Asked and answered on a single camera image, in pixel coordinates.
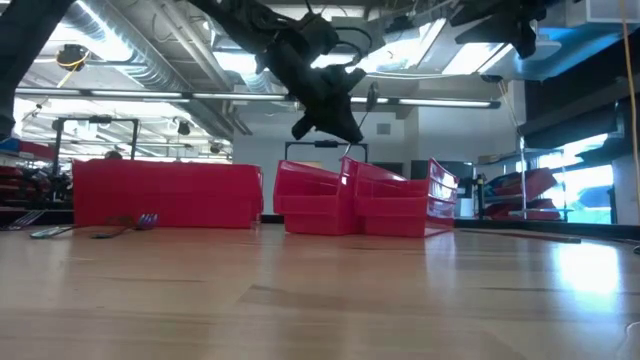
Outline ceiling device with yellow cable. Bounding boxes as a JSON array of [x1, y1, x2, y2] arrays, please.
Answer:
[[54, 43, 91, 73]]

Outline bright blue window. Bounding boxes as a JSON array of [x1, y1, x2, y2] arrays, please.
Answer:
[[537, 132, 617, 225]]

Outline long ceiling light bar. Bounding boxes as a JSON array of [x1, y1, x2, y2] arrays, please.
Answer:
[[14, 87, 502, 110]]

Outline metal shelf rack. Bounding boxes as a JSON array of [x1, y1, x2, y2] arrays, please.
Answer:
[[517, 134, 571, 221]]

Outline yellow hanging cable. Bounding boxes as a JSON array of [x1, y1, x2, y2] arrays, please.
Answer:
[[618, 0, 640, 226]]

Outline shelf with red bins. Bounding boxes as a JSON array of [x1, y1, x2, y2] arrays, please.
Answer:
[[0, 134, 71, 224]]

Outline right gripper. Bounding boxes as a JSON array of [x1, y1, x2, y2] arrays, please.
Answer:
[[449, 0, 549, 60]]

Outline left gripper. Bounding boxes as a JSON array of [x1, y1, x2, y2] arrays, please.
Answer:
[[254, 42, 369, 145]]

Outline silver rectangular air duct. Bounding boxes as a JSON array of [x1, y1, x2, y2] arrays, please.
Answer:
[[369, 14, 534, 79]]

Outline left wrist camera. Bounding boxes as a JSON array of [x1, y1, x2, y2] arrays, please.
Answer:
[[294, 12, 341, 56]]

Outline red plastic bin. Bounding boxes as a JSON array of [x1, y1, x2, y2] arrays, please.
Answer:
[[349, 157, 460, 239], [273, 157, 359, 236], [72, 159, 265, 230]]

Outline black metal spoon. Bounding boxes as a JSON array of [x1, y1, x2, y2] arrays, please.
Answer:
[[341, 81, 380, 160]]

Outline black upright post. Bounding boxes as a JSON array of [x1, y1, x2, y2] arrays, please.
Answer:
[[473, 172, 489, 221]]

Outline stacked red storage bins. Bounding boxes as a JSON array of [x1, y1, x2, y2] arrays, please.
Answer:
[[488, 167, 564, 221]]

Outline silver spiral ceiling duct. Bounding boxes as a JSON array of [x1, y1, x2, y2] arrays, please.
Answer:
[[64, 0, 251, 144]]

